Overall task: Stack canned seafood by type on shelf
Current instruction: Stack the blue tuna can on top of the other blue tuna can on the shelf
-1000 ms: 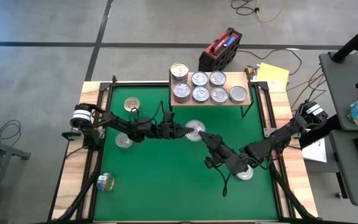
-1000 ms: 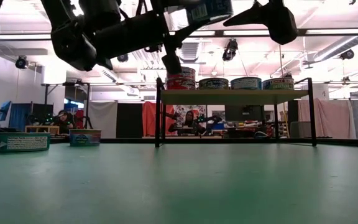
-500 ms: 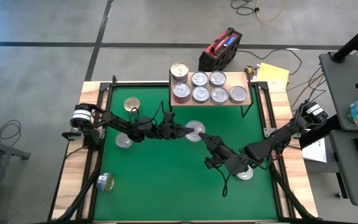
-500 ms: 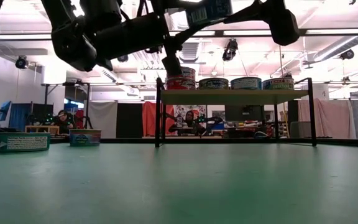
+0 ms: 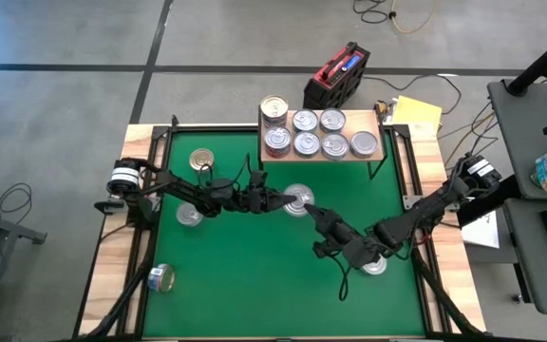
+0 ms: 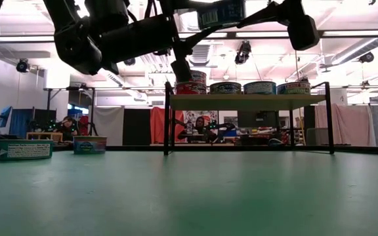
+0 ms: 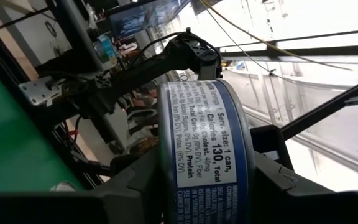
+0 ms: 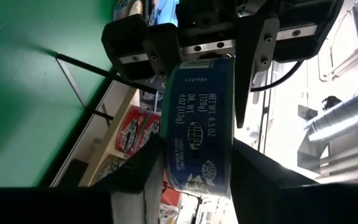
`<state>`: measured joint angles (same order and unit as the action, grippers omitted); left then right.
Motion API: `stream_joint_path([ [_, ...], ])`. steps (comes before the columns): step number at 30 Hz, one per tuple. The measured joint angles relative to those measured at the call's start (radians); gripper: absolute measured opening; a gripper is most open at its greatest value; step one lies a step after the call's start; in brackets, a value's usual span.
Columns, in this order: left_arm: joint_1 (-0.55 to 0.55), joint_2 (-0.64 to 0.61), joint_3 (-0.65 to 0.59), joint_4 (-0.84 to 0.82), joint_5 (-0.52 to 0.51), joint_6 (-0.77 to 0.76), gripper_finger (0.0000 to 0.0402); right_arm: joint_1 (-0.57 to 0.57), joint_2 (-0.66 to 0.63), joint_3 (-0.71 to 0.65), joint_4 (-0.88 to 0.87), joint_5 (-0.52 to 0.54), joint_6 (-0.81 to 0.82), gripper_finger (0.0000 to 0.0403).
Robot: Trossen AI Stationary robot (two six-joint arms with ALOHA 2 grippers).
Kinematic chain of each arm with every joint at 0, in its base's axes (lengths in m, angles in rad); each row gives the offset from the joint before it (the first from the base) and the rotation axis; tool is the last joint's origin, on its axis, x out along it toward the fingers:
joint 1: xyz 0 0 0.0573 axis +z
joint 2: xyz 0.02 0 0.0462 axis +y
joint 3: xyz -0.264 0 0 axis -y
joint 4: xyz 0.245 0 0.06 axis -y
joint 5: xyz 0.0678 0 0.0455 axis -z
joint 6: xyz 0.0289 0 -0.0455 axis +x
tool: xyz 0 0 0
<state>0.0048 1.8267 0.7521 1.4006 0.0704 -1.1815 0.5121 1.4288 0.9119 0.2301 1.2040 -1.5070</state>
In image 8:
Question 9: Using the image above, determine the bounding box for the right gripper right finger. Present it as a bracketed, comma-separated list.
[230, 138, 358, 224]

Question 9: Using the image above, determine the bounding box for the wooden shelf black metal frame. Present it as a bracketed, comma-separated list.
[50, 52, 167, 188]

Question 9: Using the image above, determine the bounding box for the green table mat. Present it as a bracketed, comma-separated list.
[0, 0, 117, 189]

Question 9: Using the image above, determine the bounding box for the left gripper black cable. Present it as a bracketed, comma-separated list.
[249, 60, 305, 93]

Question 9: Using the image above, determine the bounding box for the black ceiling spotlight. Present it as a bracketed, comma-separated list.
[321, 95, 344, 112]

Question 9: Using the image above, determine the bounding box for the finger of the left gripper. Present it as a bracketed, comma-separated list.
[234, 13, 281, 129]
[143, 23, 185, 86]

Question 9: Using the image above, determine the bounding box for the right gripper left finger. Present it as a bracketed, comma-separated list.
[0, 133, 166, 224]

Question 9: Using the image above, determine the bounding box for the silver lid blue label can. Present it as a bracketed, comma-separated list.
[161, 57, 236, 198]

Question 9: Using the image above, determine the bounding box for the silver ceiling duct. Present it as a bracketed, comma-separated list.
[303, 82, 358, 144]

